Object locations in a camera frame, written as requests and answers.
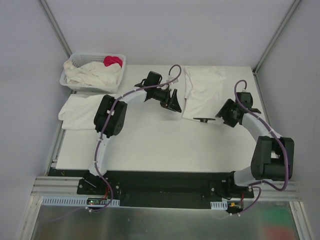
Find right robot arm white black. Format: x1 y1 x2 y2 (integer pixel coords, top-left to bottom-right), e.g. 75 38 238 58
216 92 295 198

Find aluminium frame post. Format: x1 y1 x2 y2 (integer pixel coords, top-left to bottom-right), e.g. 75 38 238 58
37 0 73 58
252 0 302 76

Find left white cable duct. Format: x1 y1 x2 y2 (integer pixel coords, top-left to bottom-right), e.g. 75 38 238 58
42 196 120 208

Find aluminium rail front right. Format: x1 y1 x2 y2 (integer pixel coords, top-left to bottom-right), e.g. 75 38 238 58
257 181 302 202

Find white cable duct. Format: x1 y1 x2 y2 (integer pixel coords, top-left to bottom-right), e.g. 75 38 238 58
210 201 228 211
42 196 120 208

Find cream clothes in basket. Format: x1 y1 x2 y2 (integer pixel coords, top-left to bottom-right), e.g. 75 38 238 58
63 60 122 87

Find aluminium rail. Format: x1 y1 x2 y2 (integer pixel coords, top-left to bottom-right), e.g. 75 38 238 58
257 181 302 202
31 175 83 195

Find left aluminium frame post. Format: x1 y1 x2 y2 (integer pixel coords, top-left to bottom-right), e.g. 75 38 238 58
37 0 73 58

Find right aluminium frame post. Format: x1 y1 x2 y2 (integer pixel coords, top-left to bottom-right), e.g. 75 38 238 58
252 0 302 76

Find aluminium rail front left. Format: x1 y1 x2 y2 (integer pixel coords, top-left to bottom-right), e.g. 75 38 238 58
31 175 83 195

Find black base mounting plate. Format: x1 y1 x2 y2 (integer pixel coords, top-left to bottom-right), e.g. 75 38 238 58
48 169 254 209

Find white plastic laundry basket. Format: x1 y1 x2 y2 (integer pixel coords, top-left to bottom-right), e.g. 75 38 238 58
59 52 126 94

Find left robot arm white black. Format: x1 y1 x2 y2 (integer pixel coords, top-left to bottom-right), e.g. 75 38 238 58
79 64 182 195

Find right white cable duct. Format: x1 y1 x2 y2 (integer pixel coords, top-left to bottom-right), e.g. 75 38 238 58
210 201 228 211

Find folded white t shirt stack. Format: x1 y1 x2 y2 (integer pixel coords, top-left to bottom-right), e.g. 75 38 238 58
58 93 105 131

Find red garment in basket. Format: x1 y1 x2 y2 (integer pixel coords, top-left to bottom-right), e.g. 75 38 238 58
103 55 123 67

